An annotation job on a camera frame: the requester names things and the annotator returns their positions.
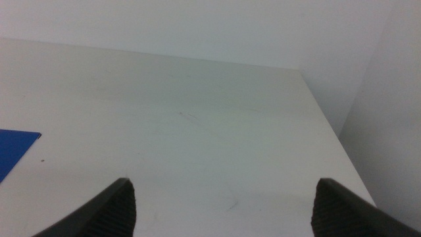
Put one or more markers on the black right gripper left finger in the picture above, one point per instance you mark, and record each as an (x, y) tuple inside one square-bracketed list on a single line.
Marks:
[(108, 214)]

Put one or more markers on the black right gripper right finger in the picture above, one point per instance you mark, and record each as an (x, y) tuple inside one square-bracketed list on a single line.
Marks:
[(342, 214)]

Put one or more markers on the blue rectangular mat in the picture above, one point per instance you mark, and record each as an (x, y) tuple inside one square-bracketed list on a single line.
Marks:
[(13, 148)]

